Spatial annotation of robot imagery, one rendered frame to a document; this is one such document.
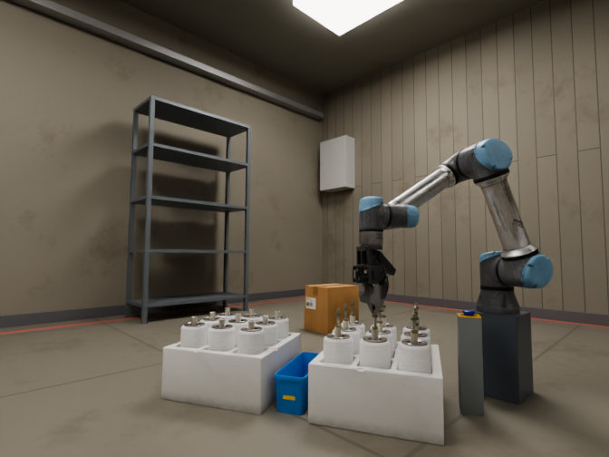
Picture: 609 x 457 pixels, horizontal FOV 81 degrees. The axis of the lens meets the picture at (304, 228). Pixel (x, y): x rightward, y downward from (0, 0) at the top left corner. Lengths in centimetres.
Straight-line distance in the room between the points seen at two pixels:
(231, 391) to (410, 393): 58
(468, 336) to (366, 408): 42
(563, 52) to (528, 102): 43
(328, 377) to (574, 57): 332
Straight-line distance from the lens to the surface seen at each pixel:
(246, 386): 129
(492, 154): 136
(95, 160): 340
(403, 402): 116
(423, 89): 429
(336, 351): 118
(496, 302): 153
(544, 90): 382
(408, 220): 118
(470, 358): 136
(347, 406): 119
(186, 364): 140
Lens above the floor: 52
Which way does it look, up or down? 4 degrees up
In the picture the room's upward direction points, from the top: straight up
